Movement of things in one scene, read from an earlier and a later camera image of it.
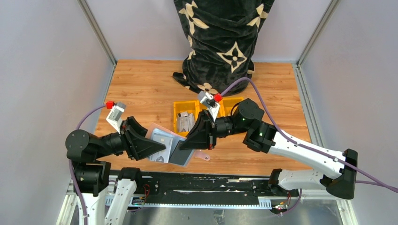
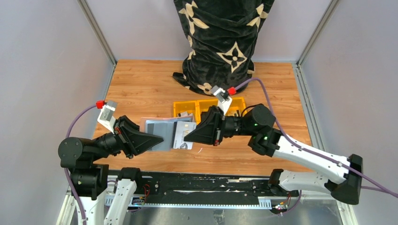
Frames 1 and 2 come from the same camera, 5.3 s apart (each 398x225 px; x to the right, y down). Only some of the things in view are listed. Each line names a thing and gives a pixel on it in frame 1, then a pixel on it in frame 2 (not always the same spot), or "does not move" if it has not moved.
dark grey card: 180,157 -> 164,129
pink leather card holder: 171,140 -> 172,130
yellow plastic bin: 185,115 does not move
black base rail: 234,187 does not move
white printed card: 163,156 -> 182,128
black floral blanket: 221,36 does not move
